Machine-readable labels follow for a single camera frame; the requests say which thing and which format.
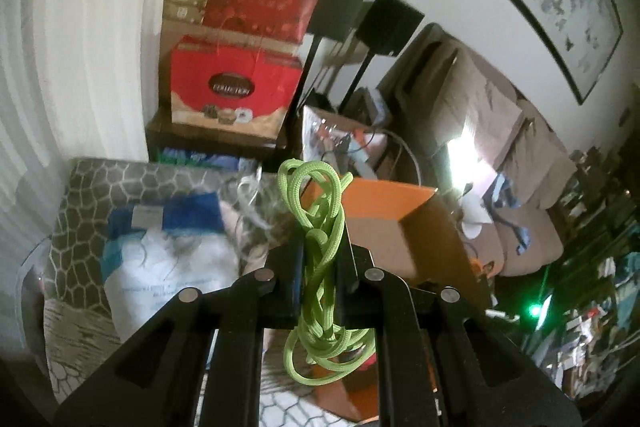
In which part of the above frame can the white cable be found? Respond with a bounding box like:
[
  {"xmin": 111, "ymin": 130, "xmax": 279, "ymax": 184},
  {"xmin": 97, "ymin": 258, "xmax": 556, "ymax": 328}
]
[{"xmin": 234, "ymin": 173, "xmax": 274, "ymax": 233}]

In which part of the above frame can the red Collection gift bag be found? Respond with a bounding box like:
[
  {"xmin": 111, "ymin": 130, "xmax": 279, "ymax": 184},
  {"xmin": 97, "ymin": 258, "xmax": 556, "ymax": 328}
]
[{"xmin": 169, "ymin": 37, "xmax": 303, "ymax": 140}]

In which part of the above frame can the blue grey handheld tool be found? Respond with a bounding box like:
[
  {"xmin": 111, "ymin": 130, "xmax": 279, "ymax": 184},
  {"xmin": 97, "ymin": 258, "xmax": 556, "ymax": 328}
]
[{"xmin": 484, "ymin": 172, "xmax": 532, "ymax": 256}]

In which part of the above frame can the neon green rope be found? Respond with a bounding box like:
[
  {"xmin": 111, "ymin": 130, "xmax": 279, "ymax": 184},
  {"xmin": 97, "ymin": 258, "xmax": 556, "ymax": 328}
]
[{"xmin": 275, "ymin": 158, "xmax": 378, "ymax": 387}]

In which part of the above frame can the black speaker on stand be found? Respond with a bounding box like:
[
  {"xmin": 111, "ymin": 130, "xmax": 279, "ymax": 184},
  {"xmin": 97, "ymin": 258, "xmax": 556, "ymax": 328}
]
[
  {"xmin": 338, "ymin": 0, "xmax": 424, "ymax": 115},
  {"xmin": 285, "ymin": 0, "xmax": 363, "ymax": 127}
]

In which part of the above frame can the orange cardboard box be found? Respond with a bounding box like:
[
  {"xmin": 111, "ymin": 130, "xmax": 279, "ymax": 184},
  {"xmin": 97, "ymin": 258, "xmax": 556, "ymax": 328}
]
[{"xmin": 314, "ymin": 179, "xmax": 490, "ymax": 421}]

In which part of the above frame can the white blue KN95 mask bag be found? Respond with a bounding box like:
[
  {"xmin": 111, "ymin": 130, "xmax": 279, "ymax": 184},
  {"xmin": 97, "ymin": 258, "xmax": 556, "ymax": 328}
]
[{"xmin": 100, "ymin": 192, "xmax": 240, "ymax": 341}]

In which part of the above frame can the white curtain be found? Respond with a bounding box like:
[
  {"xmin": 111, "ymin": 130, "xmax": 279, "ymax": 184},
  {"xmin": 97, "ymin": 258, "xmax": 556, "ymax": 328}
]
[{"xmin": 0, "ymin": 0, "xmax": 202, "ymax": 218}]

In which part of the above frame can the brown sofa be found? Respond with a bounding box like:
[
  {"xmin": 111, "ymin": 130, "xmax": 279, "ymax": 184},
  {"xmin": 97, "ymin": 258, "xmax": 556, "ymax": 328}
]
[{"xmin": 378, "ymin": 23, "xmax": 577, "ymax": 277}]

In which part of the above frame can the left black speaker on stand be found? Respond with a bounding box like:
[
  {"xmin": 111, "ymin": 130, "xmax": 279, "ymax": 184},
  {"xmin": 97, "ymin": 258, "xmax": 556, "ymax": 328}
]
[{"xmin": 285, "ymin": 0, "xmax": 363, "ymax": 127}]

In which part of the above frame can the right black speaker on stand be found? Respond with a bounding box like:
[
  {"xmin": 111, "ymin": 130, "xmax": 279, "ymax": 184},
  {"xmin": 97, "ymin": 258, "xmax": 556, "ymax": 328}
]
[{"xmin": 338, "ymin": 0, "xmax": 424, "ymax": 115}]

